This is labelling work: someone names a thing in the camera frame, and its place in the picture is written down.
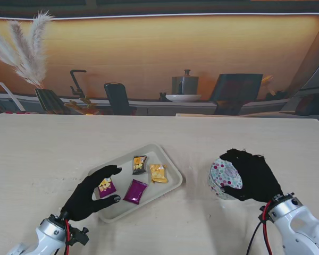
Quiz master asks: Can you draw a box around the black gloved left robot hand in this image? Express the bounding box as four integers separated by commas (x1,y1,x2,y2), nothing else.
60,164,123,223

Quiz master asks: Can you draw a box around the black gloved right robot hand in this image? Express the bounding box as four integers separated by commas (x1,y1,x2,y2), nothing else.
219,148,284,202

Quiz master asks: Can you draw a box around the purple cookie packet with picture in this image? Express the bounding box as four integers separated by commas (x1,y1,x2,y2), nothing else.
97,177,117,199

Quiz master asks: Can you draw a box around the round polka dot box lid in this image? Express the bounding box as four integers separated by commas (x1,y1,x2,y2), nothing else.
209,157,245,191

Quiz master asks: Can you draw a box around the round polka dot cookie box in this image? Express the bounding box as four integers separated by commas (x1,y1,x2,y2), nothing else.
207,169,246,201

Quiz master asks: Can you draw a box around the plain purple cookie packet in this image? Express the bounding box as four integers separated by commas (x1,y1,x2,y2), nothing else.
123,178,148,206

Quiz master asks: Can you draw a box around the dark brown cookie packet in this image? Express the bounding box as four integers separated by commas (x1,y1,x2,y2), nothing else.
132,155,149,175

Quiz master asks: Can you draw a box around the beige rectangular tray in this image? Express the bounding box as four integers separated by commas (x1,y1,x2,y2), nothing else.
87,143,183,223

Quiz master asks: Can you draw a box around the yellow cookie packet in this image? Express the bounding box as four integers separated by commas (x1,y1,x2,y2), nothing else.
148,164,169,184

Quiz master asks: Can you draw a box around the red left arm cable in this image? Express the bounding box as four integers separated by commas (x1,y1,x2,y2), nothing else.
63,219,71,255

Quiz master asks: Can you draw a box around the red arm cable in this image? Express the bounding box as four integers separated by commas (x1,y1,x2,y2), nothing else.
63,219,71,255
260,200,273,255

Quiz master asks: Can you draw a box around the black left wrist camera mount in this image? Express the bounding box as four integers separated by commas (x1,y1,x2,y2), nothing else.
69,227,90,247

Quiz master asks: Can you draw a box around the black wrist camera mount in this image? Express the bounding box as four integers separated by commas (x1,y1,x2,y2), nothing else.
258,206,268,223
69,227,90,247

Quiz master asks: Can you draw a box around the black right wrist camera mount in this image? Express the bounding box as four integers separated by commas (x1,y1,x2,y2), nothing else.
258,206,268,223

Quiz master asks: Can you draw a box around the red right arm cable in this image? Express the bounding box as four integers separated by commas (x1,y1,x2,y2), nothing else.
260,200,273,255

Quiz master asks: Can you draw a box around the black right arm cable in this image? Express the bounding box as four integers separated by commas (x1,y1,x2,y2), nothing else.
246,220,264,255

